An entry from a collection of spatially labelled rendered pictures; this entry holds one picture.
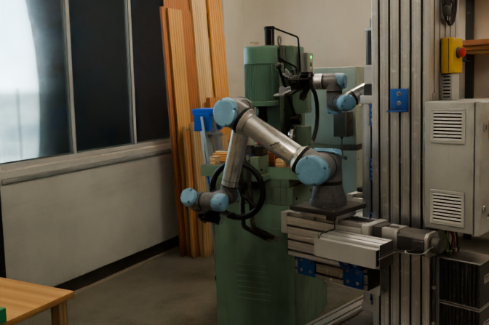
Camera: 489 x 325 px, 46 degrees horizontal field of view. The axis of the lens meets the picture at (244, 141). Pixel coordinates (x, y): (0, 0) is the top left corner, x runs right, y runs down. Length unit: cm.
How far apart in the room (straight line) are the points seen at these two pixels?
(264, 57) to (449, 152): 116
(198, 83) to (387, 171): 267
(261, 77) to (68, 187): 154
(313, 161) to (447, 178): 48
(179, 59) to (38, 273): 188
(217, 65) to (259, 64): 206
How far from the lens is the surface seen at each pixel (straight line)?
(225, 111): 229
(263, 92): 295
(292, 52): 319
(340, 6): 534
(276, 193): 289
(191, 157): 442
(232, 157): 248
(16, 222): 360
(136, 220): 438
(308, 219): 238
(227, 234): 304
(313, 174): 217
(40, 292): 245
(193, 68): 475
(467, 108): 215
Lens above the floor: 131
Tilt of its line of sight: 6 degrees down
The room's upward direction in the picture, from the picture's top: 2 degrees counter-clockwise
